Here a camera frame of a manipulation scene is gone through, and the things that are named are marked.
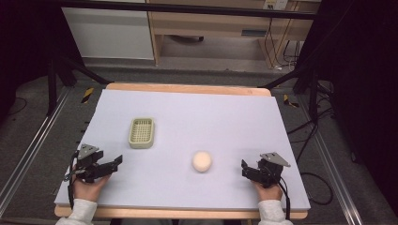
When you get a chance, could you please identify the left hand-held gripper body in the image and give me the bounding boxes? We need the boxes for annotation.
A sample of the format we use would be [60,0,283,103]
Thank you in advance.
[72,142,113,184]

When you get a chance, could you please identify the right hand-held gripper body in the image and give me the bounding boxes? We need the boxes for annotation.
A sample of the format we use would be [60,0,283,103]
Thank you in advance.
[250,151,292,189]

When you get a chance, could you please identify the pale green plastic basket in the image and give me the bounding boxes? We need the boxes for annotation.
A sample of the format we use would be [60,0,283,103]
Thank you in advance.
[128,117,156,150]

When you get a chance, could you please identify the beige round bun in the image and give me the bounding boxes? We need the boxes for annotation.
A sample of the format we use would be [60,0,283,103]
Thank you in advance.
[191,150,213,173]

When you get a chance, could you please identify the person's right hand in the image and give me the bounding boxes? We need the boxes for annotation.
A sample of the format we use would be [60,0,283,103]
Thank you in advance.
[251,180,284,203]

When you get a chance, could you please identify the person's left hand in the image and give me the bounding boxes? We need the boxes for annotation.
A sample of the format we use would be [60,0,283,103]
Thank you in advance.
[72,173,113,203]

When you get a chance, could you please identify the light blue foam mat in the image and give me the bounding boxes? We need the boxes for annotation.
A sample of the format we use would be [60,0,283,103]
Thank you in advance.
[54,89,312,211]

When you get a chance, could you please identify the black metal stand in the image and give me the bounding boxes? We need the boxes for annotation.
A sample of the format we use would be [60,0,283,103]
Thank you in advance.
[257,67,321,124]
[46,55,113,117]

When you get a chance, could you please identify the wooden table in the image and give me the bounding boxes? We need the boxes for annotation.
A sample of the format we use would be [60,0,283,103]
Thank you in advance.
[54,82,310,220]

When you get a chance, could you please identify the white cabinet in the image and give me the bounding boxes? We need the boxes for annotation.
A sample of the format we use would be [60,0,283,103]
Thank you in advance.
[61,7,155,61]

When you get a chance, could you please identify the dark curtain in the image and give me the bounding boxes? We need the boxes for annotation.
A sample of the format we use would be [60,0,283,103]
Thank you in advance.
[0,0,84,121]
[295,0,398,218]

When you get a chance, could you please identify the wooden desk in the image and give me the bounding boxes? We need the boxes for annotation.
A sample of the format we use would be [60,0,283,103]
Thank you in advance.
[145,0,323,68]

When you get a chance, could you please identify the white power strip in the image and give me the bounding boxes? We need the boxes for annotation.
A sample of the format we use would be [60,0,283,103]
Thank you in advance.
[263,0,288,10]

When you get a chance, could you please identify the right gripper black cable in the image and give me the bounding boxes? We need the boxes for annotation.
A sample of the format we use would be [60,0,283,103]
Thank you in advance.
[264,164,292,220]

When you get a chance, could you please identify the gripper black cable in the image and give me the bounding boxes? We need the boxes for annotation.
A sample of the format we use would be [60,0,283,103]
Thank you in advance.
[64,150,79,210]
[264,164,292,220]

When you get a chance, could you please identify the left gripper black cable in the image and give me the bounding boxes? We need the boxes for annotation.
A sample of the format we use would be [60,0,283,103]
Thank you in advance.
[64,150,79,210]

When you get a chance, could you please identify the aluminium floor rail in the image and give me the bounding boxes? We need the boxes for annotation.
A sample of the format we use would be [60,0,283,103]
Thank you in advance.
[0,86,73,218]
[298,93,368,225]

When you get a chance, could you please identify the black floor cable loop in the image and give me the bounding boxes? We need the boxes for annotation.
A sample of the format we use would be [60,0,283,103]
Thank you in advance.
[286,106,334,206]

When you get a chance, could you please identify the thin black floor cable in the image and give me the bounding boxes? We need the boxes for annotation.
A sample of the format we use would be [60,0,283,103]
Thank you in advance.
[7,97,29,117]

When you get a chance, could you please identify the hanging desk cables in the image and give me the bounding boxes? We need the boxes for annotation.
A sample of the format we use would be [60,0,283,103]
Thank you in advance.
[263,18,302,70]

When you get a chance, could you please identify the black horizontal frame bar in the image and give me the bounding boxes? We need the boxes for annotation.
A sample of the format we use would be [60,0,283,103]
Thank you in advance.
[58,0,317,21]

